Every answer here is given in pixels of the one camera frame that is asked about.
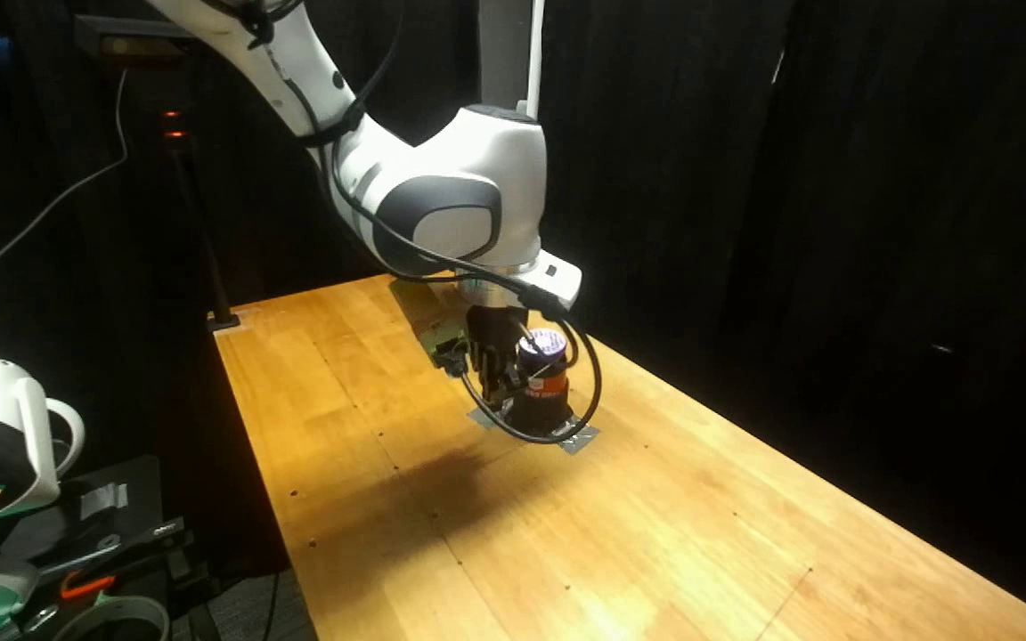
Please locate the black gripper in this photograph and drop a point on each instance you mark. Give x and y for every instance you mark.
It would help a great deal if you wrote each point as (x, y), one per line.
(497, 333)

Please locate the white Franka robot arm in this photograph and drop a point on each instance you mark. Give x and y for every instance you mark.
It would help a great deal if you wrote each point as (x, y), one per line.
(463, 180)

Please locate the white metal pole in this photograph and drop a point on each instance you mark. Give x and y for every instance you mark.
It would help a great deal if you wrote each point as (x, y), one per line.
(533, 59)

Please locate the black stand with red light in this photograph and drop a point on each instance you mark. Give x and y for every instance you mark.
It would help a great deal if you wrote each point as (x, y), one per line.
(186, 180)

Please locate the black curtain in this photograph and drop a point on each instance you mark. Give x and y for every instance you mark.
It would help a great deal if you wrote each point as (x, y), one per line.
(844, 217)

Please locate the black equipment case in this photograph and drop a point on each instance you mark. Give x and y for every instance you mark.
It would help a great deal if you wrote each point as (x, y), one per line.
(123, 557)

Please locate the white headset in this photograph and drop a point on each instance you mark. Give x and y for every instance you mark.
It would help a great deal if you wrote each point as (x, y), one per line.
(0, 416)

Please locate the grey square base plate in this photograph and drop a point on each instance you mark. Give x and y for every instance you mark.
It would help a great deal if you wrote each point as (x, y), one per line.
(580, 439)

